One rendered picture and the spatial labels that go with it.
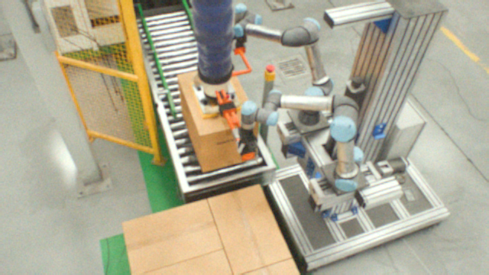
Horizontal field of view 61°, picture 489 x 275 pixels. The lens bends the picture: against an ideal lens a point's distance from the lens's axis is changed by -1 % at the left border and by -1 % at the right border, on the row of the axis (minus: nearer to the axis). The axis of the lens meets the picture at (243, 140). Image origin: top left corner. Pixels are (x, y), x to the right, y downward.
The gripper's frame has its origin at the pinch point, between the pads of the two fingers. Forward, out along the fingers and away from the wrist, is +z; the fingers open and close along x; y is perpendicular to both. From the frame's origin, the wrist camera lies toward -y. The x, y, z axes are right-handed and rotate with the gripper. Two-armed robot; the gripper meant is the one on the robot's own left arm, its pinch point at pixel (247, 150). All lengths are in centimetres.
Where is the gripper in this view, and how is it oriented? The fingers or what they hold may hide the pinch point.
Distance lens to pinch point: 238.6
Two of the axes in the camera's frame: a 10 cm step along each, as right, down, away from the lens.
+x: -9.4, 2.4, -2.4
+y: -3.4, -7.3, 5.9
